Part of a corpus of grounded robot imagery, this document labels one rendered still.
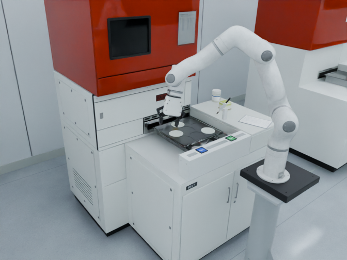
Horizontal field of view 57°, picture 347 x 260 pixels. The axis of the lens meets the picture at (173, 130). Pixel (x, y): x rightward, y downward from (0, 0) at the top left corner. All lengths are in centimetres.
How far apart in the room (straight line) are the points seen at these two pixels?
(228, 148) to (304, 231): 124
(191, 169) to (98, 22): 99
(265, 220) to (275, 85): 84
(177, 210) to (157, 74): 91
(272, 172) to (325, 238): 122
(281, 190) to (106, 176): 120
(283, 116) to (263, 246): 91
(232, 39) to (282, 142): 62
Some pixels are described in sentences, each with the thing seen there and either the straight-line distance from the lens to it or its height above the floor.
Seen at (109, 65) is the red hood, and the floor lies 141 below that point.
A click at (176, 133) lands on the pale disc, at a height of 90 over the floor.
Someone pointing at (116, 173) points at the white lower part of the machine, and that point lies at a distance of 241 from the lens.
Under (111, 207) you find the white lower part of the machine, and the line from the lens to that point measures 256.
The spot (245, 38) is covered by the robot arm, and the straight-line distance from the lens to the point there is 164.
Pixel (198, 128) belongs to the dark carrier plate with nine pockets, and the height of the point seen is 90.
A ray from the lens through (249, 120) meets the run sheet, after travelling 240.
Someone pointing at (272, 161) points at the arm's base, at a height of 98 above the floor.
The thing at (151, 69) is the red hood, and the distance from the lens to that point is 219.
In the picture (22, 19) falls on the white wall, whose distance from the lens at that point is 340.
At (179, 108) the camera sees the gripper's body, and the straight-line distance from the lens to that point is 172.
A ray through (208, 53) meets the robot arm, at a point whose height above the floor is 157.
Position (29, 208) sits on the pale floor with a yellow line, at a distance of 323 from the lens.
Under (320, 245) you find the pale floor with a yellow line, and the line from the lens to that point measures 296.
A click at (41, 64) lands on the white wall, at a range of 351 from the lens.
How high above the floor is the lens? 193
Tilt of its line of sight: 26 degrees down
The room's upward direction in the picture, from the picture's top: 2 degrees clockwise
